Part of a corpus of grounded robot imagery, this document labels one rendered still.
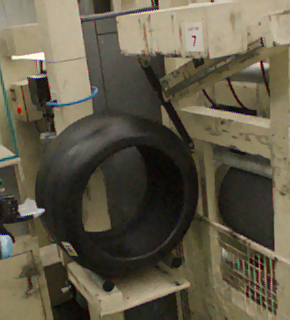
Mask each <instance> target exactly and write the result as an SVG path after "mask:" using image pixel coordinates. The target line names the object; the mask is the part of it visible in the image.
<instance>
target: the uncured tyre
mask: <svg viewBox="0 0 290 320"><path fill-rule="evenodd" d="M131 146H136V147H137V149H138V150H139V153H140V155H141V157H142V158H143V160H144V163H145V167H146V173H147V182H146V189H145V192H144V195H143V198H142V199H141V201H140V203H139V207H138V208H137V210H135V211H134V212H133V214H132V215H131V216H130V217H129V218H128V220H125V221H124V222H122V223H121V224H119V225H118V226H117V227H115V228H112V229H109V230H107V231H85V228H84V225H83V220H82V213H81V206H82V199H83V195H84V191H85V189H86V184H87V182H88V180H89V178H90V177H91V176H92V174H93V173H94V171H95V170H96V167H98V166H99V165H100V164H101V163H102V162H103V161H104V160H105V159H107V157H110V156H111V155H113V154H114V153H116V152H117V151H119V150H122V149H124V148H128V147H131ZM198 198H199V178H198V172H197V168H196V165H195V162H194V160H193V157H192V154H191V152H190V150H189V149H188V147H187V146H186V145H185V144H184V143H183V141H182V140H181V138H180V137H179V136H178V135H176V134H175V133H174V132H173V131H172V130H171V129H170V128H169V127H167V126H166V125H162V124H161V123H160V122H157V121H155V120H152V119H149V118H146V117H142V116H139V115H135V114H128V113H124V112H117V111H107V112H100V113H96V114H89V115H87V116H85V117H83V118H81V119H79V120H77V121H75V122H74V123H73V124H71V125H68V126H67V127H66V128H64V130H63V131H62V132H61V133H60V134H59V135H57V136H56V137H55V138H54V140H53V142H52V143H51V144H50V146H48V148H47V149H46V151H45V153H44V155H43V158H42V160H41V162H40V165H39V167H38V171H37V175H36V180H35V203H36V207H37V209H44V210H45V211H44V212H43V214H41V215H40V216H39V218H40V220H41V222H42V224H43V228H44V230H45V231H46V232H47V233H48V234H49V236H50V237H51V238H52V239H53V240H54V242H55V243H56V244H57V245H58V246H59V247H60V248H61V249H62V250H63V251H64V252H65V253H66V254H67V255H68V256H69V257H70V258H71V259H72V260H73V261H74V262H75V263H77V264H79V265H81V266H82V267H84V268H86V269H87V270H90V271H93V272H96V273H98V274H107V275H127V274H136V273H139V272H141V271H144V270H146V269H148V268H149V267H151V266H153V265H155V264H157V263H160V261H162V260H163V259H164V258H165V257H167V256H168V255H169V254H170V252H172V251H173V250H174V249H175V248H176V247H177V246H178V244H179V243H180V242H181V240H182V239H183V237H184V236H185V234H186V232H187V231H188V230H189V228H190V226H191V224H192V220H193V217H194V214H195V211H196V208H197V204H198ZM62 242H69V243H70V245H71V246H72V248H73V249H74V251H75V252H76V254H77V255H78V256H74V255H70V254H69V252H67V250H66V249H65V248H64V245H63V243H62Z"/></svg>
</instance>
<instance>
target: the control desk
mask: <svg viewBox="0 0 290 320"><path fill-rule="evenodd" d="M8 194H12V195H13V196H14V197H15V199H18V206H20V205H23V204H24V202H25V199H27V198H29V196H28V191H27V188H26V183H25V178H24V174H23V169H22V161H21V159H20V158H19V157H18V158H14V159H10V160H6V161H2V162H0V196H1V195H8ZM3 225H4V227H5V228H6V229H7V230H8V231H9V232H11V234H13V236H14V238H15V241H16V242H14V243H13V252H12V255H11V258H8V259H3V260H1V259H0V320H53V319H54V317H53V312H52V307H51V303H50V298H49V295H48V290H47V285H46V281H45V276H44V272H43V263H42V259H41V254H40V250H39V245H38V241H37V237H36V231H35V227H34V222H33V219H32V220H26V221H22V222H16V223H12V224H5V223H3ZM0 236H1V235H0Z"/></svg>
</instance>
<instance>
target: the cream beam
mask: <svg viewBox="0 0 290 320"><path fill-rule="evenodd" d="M275 11H277V0H230V1H224V2H216V3H210V4H203V5H189V6H182V7H174V8H168V9H162V10H156V11H150V12H144V13H138V14H131V15H126V16H117V17H116V18H117V32H118V39H119V47H120V54H121V56H130V57H157V58H183V59H214V58H219V57H225V56H229V55H234V54H242V53H246V52H247V45H248V44H247V26H248V25H249V24H251V23H252V22H254V21H256V20H257V19H258V18H259V17H261V16H264V15H266V14H268V13H269V12H275ZM194 22H202V31H203V51H187V47H186V36H185V25H184V23H194Z"/></svg>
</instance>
